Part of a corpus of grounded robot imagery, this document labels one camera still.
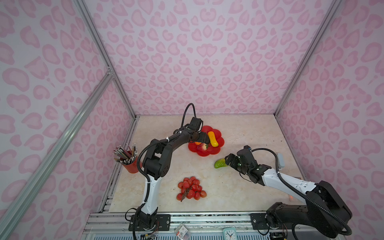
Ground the red cup of pencils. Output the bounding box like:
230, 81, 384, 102
113, 144, 139, 174

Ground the red fake strawberry bunch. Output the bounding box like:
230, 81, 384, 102
176, 176, 207, 202

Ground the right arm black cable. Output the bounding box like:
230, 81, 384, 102
251, 147, 353, 236

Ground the yellow fake squash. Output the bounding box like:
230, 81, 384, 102
208, 131, 219, 148

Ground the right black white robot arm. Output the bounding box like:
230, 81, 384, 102
225, 146, 353, 239

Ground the red flower-shaped fruit bowl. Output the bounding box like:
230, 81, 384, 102
188, 126, 225, 157

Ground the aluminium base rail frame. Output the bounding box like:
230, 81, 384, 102
80, 209, 346, 240

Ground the green yellow fake cucumber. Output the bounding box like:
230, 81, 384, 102
214, 158, 228, 169

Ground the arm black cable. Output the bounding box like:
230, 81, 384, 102
180, 102, 197, 130
251, 147, 353, 236

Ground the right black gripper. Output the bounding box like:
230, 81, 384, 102
223, 153, 250, 176

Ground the pink fake strawberry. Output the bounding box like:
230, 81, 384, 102
197, 143, 209, 152

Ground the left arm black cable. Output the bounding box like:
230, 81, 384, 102
180, 102, 197, 130

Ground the small teal alarm clock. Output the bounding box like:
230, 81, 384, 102
223, 228, 238, 240

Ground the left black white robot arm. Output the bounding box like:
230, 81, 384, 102
130, 117, 210, 232

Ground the red white small tag box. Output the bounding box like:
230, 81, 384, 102
175, 224, 191, 240

